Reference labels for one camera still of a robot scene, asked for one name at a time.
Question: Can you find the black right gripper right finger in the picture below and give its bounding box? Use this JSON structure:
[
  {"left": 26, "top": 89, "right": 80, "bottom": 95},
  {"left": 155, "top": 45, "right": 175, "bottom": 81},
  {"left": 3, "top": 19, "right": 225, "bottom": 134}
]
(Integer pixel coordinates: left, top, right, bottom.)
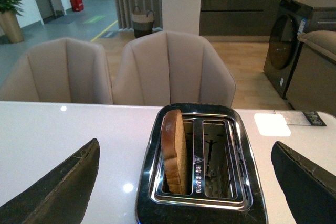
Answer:
[{"left": 271, "top": 141, "right": 335, "bottom": 223}]

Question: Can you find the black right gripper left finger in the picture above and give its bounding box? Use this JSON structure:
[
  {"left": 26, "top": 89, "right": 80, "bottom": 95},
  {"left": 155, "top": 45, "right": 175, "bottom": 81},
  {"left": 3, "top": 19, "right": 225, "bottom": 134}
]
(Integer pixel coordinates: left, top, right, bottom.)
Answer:
[{"left": 1, "top": 138, "right": 100, "bottom": 223}]

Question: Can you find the brown bread slice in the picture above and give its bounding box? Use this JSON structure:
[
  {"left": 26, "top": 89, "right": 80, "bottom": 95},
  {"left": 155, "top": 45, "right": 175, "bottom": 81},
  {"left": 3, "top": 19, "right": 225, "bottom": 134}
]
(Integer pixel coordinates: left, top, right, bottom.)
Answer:
[{"left": 161, "top": 110, "right": 188, "bottom": 195}]

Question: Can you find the black label card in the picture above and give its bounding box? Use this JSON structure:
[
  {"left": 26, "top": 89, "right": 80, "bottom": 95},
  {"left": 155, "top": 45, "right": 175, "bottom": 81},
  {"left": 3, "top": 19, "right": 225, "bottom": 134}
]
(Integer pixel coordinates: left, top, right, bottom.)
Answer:
[{"left": 303, "top": 111, "right": 326, "bottom": 126}]

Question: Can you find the black chrome two-slot toaster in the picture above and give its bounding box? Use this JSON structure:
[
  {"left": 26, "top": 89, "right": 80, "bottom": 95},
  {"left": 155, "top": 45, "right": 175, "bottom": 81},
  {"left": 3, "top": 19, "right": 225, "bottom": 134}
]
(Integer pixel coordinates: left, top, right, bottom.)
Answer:
[{"left": 135, "top": 103, "right": 268, "bottom": 223}]

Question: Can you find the beige chair left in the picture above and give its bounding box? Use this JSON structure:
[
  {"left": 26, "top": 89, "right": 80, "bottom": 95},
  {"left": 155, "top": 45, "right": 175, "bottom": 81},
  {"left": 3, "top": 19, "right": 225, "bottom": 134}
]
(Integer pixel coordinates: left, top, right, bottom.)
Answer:
[{"left": 1, "top": 38, "right": 113, "bottom": 104}]

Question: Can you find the beige chair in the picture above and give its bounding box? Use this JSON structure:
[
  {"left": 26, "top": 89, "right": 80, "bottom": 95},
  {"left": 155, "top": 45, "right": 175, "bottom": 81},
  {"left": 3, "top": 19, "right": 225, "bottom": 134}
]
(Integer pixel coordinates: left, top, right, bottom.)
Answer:
[
  {"left": 1, "top": 38, "right": 113, "bottom": 104},
  {"left": 112, "top": 31, "right": 236, "bottom": 107}
]

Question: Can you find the beige cushion on box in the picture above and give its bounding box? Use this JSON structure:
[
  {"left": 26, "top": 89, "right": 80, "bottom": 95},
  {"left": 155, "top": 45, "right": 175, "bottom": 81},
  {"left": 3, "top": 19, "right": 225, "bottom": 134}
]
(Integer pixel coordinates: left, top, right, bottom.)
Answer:
[{"left": 298, "top": 30, "right": 335, "bottom": 61}]

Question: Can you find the beige chair centre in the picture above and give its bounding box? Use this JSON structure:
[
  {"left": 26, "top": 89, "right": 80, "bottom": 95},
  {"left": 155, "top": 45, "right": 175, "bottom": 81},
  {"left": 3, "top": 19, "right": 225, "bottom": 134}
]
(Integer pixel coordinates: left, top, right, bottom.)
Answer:
[{"left": 112, "top": 31, "right": 236, "bottom": 107}]

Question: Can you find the dark grey washing machine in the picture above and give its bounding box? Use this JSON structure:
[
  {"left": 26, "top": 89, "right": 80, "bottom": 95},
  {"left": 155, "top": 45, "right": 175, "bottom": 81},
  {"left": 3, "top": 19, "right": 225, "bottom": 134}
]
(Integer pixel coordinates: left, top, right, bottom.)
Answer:
[{"left": 264, "top": 0, "right": 335, "bottom": 98}]

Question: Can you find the woven laundry basket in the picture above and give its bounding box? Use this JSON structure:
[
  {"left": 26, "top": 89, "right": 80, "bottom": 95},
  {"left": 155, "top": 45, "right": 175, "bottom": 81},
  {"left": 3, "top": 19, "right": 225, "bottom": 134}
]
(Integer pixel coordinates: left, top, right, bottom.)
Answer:
[{"left": 131, "top": 5, "right": 155, "bottom": 38}]

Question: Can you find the red bin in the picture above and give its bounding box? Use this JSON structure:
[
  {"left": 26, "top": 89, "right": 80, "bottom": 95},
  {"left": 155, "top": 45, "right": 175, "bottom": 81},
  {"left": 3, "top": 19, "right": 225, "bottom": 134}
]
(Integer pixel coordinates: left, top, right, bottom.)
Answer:
[{"left": 70, "top": 0, "right": 84, "bottom": 12}]

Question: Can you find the green potted plant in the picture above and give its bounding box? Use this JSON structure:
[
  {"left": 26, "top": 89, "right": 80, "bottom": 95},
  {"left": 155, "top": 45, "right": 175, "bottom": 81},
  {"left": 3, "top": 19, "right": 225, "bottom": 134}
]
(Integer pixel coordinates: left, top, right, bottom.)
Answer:
[{"left": 1, "top": 0, "right": 24, "bottom": 43}]

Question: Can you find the dark kitchen cabinet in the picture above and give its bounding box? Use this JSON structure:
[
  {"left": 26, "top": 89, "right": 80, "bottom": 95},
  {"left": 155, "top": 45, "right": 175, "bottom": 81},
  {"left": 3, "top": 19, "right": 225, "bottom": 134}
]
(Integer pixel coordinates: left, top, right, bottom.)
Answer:
[{"left": 199, "top": 0, "right": 281, "bottom": 36}]

